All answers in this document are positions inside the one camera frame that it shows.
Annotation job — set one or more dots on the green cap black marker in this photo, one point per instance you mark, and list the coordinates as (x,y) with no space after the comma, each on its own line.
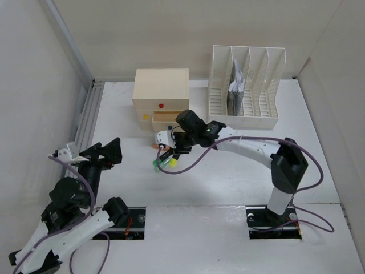
(162,158)

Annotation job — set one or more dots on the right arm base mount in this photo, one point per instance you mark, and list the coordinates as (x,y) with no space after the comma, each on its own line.
(265,225)

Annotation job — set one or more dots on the aluminium frame rail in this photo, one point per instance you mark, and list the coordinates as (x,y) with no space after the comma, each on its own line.
(91,92)

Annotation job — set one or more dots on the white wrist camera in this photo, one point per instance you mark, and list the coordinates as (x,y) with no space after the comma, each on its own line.
(67,152)
(164,139)

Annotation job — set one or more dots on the white plastic file organizer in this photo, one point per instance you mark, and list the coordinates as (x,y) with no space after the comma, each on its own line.
(262,68)

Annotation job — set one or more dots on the clear green tube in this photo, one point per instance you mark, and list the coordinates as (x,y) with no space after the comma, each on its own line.
(157,170)

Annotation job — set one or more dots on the cream wooden drawer cabinet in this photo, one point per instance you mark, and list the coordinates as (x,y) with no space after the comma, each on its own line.
(167,83)

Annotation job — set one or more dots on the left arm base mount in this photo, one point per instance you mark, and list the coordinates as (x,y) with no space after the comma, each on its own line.
(132,229)

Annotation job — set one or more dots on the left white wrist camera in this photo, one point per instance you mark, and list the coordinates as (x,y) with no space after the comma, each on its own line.
(67,152)

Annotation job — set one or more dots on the drawer with blue knob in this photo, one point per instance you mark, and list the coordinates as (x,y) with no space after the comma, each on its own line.
(165,121)

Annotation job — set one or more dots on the cream top drawer red knob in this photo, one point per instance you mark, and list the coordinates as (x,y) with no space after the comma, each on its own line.
(161,104)

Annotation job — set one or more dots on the grey black booklet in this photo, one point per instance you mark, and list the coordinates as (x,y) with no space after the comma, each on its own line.
(235,90)

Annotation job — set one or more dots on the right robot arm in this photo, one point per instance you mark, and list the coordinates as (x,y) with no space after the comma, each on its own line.
(286,162)

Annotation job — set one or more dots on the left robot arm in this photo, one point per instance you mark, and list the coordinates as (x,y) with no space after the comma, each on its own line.
(71,219)

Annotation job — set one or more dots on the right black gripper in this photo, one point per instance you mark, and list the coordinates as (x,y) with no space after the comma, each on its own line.
(179,150)

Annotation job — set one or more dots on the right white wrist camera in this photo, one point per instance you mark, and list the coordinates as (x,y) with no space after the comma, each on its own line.
(164,139)

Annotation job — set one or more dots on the yellow cap black marker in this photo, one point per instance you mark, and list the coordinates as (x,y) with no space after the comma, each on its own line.
(174,159)

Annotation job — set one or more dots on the drawer with yellow knob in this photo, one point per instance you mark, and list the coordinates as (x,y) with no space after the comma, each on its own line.
(144,115)

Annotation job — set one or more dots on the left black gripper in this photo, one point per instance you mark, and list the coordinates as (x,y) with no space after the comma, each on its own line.
(111,151)

